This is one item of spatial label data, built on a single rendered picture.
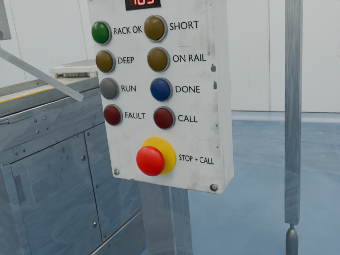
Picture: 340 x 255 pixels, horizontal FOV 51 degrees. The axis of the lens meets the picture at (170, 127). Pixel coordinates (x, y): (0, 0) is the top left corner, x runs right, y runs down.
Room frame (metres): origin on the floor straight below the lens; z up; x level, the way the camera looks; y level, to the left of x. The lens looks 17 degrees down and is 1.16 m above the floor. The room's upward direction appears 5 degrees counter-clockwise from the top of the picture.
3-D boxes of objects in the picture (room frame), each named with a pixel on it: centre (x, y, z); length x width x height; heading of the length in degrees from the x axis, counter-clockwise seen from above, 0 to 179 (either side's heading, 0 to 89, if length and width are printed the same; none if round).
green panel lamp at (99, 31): (0.47, 0.08, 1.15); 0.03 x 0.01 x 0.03; 60
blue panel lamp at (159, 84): (0.43, 0.01, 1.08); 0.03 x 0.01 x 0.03; 60
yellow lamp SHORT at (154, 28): (0.43, 0.01, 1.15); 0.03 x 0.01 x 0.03; 60
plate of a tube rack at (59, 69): (1.59, 0.33, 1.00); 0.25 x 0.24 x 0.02; 60
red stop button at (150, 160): (0.43, 0.02, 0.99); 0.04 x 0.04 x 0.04; 60
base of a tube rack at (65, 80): (1.59, 0.33, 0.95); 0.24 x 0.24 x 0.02; 60
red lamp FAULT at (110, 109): (0.47, 0.08, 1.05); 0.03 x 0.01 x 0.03; 60
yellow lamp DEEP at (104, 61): (0.47, 0.08, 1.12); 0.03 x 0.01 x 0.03; 60
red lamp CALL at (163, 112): (0.43, 0.01, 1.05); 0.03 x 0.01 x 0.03; 60
